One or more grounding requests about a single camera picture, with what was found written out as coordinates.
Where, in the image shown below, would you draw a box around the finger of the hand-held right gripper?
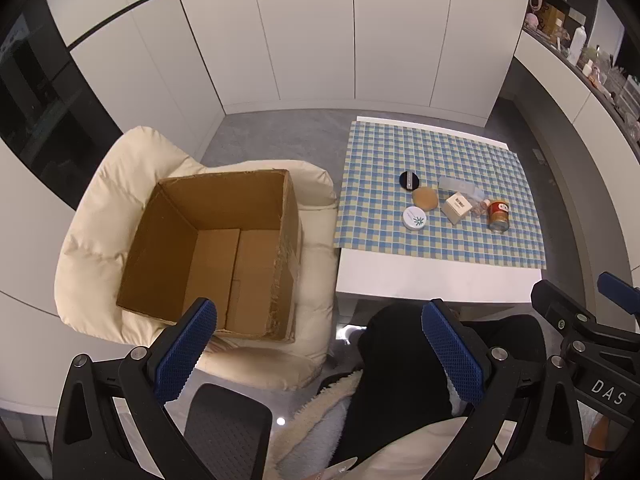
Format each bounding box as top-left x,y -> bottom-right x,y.
597,271 -> 640,313
531,280 -> 601,341

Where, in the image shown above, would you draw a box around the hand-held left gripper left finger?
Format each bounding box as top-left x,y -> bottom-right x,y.
52,297 -> 221,480

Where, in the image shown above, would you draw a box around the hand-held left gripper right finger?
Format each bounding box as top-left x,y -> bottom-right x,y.
421,299 -> 586,480

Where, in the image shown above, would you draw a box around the red and gold can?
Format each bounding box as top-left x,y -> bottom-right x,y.
488,199 -> 511,233

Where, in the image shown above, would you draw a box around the large cardboard box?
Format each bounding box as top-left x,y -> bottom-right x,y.
116,169 -> 304,345

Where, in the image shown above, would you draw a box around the small white carton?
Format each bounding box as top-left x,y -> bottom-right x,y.
442,191 -> 474,225

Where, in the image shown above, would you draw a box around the white round jar green leaf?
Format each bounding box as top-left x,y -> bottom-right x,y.
402,206 -> 429,232

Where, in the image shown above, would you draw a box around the tan makeup sponge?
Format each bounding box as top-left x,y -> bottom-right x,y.
412,186 -> 440,210

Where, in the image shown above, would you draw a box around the person's legs in black trousers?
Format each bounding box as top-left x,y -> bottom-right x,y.
345,302 -> 548,466

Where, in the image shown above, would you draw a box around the white table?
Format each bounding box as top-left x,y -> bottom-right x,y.
334,116 -> 547,311

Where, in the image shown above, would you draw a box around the black chair armrest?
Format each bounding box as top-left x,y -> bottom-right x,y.
185,384 -> 273,480

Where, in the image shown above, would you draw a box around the cream fleece-lined jacket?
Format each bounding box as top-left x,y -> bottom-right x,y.
272,367 -> 516,480

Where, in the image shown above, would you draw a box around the cream padded chair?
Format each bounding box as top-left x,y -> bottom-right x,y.
53,126 -> 341,392

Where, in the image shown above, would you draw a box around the clear drawer organizer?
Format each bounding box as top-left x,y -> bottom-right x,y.
607,72 -> 640,111

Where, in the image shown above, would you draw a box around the blue yellow checkered tablecloth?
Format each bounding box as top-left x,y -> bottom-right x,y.
334,119 -> 547,267

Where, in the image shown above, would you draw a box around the white counter cabinet dark top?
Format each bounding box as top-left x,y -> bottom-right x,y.
510,25 -> 640,281

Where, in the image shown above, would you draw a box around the white spray bottle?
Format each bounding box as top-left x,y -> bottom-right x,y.
567,25 -> 587,65

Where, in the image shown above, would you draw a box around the small brown cardboard box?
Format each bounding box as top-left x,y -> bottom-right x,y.
540,4 -> 568,33

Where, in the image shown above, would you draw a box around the black glass cabinet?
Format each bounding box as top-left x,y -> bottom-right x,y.
0,0 -> 126,211

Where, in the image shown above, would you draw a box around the white built-in wardrobe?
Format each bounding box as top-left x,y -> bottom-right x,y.
42,0 -> 536,128

